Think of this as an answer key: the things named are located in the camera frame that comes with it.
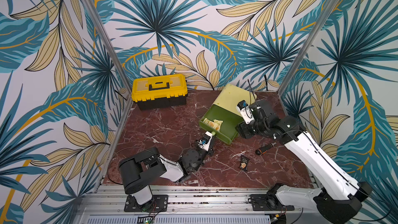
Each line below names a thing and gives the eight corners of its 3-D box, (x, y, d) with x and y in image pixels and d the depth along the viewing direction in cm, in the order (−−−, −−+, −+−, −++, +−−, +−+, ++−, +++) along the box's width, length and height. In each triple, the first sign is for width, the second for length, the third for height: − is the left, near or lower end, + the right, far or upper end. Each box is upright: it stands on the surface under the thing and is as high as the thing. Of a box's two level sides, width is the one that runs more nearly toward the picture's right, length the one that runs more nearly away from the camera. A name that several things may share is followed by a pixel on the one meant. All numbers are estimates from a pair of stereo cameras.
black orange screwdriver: (257, 156, 90) (259, 154, 88) (254, 151, 92) (256, 149, 90) (276, 147, 94) (278, 145, 92) (273, 143, 96) (275, 141, 93)
